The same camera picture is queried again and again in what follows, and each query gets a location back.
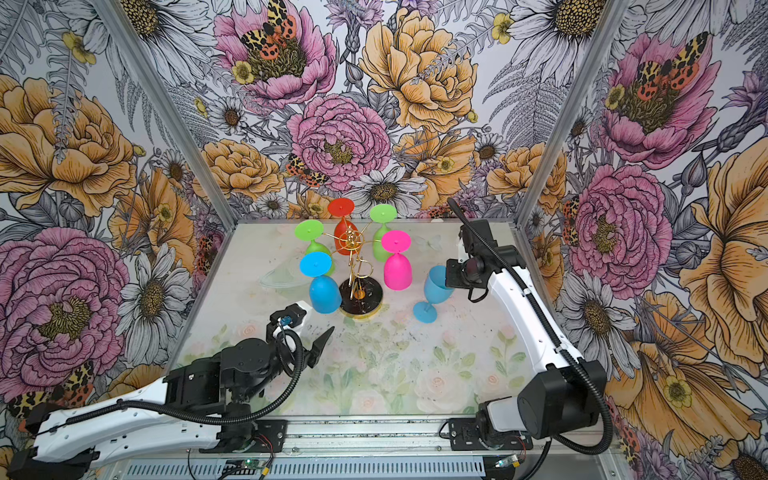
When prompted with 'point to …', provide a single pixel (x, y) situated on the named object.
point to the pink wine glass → (397, 271)
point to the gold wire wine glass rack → (359, 297)
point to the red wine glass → (347, 239)
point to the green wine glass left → (311, 230)
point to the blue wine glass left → (325, 296)
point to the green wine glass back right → (384, 214)
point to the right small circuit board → (510, 461)
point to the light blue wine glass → (436, 292)
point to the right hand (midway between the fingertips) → (455, 286)
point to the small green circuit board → (248, 463)
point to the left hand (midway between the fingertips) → (315, 324)
